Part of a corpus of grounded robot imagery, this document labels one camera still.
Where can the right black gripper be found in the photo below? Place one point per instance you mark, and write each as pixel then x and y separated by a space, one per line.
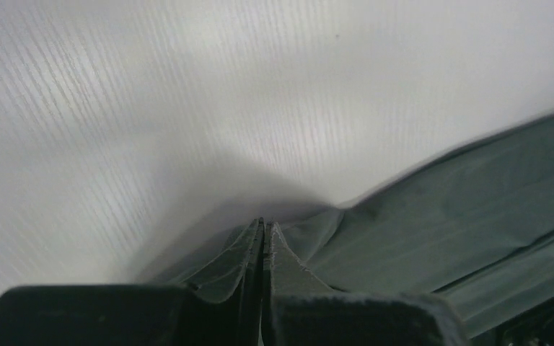
pixel 532 327

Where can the dark grey t shirt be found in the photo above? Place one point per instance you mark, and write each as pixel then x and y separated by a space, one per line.
pixel 474 227

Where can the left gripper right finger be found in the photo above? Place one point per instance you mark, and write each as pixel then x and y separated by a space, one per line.
pixel 300 309

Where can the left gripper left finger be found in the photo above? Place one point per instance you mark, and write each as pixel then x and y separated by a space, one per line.
pixel 218 304

